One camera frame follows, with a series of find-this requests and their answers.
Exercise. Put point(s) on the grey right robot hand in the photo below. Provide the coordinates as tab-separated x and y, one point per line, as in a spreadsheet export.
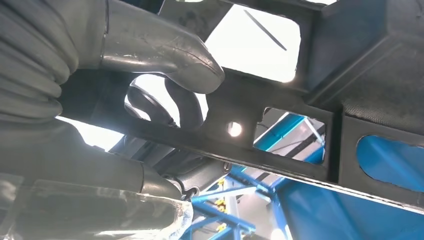
82	165

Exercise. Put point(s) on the blue metal shelf rack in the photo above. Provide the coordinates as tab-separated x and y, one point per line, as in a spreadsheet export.
331	215

